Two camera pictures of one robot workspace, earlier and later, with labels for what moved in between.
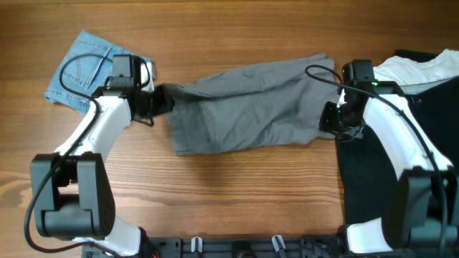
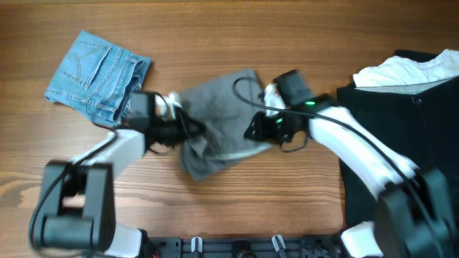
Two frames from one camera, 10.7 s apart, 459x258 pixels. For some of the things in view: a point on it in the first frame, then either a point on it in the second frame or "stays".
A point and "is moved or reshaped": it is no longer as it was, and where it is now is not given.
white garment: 411,72 stays
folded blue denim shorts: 85,70 stays
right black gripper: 325,122 → 255,127
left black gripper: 164,103 → 191,125
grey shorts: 271,104 is moved or reshaped
